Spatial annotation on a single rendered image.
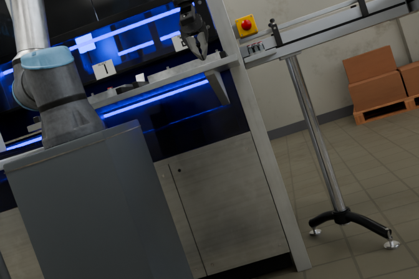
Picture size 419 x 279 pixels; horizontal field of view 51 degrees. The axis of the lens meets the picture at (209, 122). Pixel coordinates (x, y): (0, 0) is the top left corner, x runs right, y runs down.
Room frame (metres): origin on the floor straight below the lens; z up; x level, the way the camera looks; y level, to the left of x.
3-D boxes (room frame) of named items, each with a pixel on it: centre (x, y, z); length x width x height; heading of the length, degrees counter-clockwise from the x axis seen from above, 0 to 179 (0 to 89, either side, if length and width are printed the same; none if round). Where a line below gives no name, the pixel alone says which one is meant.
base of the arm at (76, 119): (1.08, 0.32, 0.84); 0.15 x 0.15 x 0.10
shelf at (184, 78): (1.62, 0.18, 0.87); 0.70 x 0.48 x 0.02; 84
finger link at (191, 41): (1.50, -0.03, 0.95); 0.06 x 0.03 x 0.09; 174
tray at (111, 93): (1.70, 0.34, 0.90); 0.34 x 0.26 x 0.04; 174
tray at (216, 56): (1.66, 0.00, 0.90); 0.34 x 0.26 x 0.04; 174
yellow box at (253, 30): (1.76, -0.26, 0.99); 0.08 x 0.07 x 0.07; 174
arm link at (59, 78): (1.09, 0.32, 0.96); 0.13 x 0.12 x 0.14; 35
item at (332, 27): (1.87, -0.56, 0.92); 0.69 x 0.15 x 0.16; 84
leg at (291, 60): (1.88, -0.41, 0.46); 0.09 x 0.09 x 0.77; 84
